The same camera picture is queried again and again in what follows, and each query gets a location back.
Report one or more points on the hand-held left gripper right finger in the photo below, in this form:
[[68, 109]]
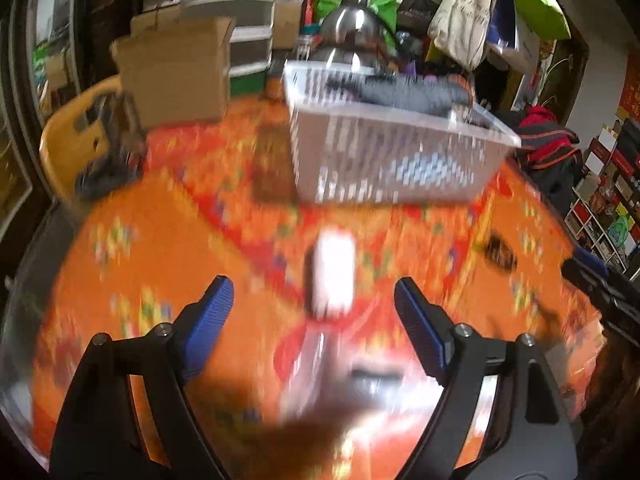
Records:
[[420, 330]]

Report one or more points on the white perforated plastic basket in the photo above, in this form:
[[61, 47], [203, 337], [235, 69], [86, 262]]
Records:
[[350, 160]]

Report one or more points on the open cardboard box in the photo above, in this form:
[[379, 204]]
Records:
[[175, 80]]

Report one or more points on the stainless steel kettle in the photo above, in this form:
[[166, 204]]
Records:
[[355, 30]]

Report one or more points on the red wall poster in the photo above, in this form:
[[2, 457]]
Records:
[[631, 90]]

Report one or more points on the lime green bag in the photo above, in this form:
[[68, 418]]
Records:
[[535, 0]]

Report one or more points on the beige canvas tote bag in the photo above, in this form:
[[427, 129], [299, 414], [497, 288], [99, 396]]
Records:
[[460, 20]]

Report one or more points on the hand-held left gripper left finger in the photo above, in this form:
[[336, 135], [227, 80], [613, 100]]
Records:
[[210, 320]]

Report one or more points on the yellow plastic chair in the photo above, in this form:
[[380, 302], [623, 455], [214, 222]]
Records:
[[65, 145]]

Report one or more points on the black metal stand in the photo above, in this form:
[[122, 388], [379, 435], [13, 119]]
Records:
[[110, 170]]

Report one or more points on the shelf of boxes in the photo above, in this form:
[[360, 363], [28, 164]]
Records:
[[610, 200]]

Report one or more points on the dark blue bag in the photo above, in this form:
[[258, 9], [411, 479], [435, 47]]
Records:
[[505, 25]]

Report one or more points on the orange floral tablecloth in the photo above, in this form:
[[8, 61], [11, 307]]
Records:
[[150, 240]]

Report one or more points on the mirrored wardrobe door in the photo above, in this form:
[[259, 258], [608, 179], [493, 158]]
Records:
[[50, 35]]

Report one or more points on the green shopping bag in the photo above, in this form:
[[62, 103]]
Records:
[[330, 0]]

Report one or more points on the small white packet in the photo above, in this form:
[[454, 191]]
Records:
[[332, 270]]

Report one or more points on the grey cloth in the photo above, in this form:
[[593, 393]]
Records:
[[410, 95]]

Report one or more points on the small cardboard box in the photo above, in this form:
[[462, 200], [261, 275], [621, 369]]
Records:
[[287, 22]]

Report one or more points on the red and black backpack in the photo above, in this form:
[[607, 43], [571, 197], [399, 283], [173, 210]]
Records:
[[545, 135]]

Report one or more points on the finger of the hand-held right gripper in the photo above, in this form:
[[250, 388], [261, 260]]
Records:
[[607, 295], [592, 260]]

